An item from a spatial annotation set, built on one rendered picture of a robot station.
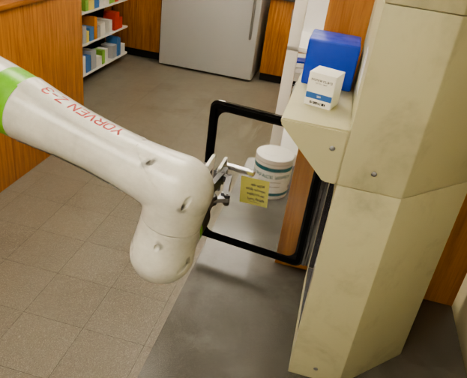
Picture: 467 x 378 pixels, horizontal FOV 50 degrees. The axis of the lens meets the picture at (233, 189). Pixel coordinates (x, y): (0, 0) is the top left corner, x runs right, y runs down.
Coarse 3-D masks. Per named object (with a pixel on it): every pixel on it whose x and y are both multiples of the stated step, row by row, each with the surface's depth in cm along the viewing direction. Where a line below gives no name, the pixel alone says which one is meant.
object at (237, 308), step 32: (224, 256) 142; (256, 256) 144; (192, 288) 129; (224, 288) 130; (256, 288) 132; (288, 288) 134; (192, 320) 119; (224, 320) 120; (256, 320) 122; (288, 320) 123; (416, 320) 129; (448, 320) 130; (160, 352) 110; (192, 352) 111; (224, 352) 112; (256, 352) 113; (288, 352) 114; (416, 352) 119; (448, 352) 120
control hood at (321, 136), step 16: (304, 96) 94; (352, 96) 99; (288, 112) 85; (304, 112) 86; (320, 112) 87; (336, 112) 88; (288, 128) 84; (304, 128) 83; (320, 128) 82; (336, 128) 82; (304, 144) 84; (320, 144) 84; (336, 144) 83; (320, 160) 85; (336, 160) 84; (320, 176) 86; (336, 176) 86
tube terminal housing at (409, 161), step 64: (384, 0) 75; (384, 64) 75; (448, 64) 74; (384, 128) 80; (448, 128) 82; (384, 192) 85; (448, 192) 92; (320, 256) 94; (384, 256) 91; (320, 320) 101; (384, 320) 104
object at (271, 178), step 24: (240, 120) 121; (216, 144) 127; (240, 144) 124; (264, 144) 122; (288, 144) 120; (216, 168) 130; (240, 168) 127; (264, 168) 125; (288, 168) 122; (312, 168) 120; (216, 192) 133; (240, 192) 130; (264, 192) 128; (288, 192) 125; (216, 216) 136; (240, 216) 134; (264, 216) 131; (288, 216) 128; (240, 240) 137; (264, 240) 134; (288, 240) 131
